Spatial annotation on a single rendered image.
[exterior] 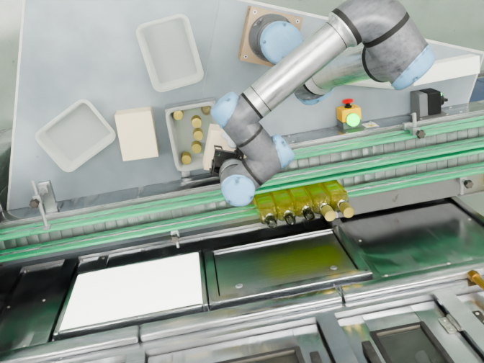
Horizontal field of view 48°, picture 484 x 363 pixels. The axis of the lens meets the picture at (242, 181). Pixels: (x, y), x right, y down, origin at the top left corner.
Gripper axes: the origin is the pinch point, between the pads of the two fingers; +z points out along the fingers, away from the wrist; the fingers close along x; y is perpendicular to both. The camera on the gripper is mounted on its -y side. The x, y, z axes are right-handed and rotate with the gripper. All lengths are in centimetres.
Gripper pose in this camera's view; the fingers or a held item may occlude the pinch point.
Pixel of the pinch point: (233, 152)
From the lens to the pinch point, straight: 157.9
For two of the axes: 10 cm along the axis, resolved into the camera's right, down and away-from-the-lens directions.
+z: -1.1, -3.3, 9.4
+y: -9.7, -1.6, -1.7
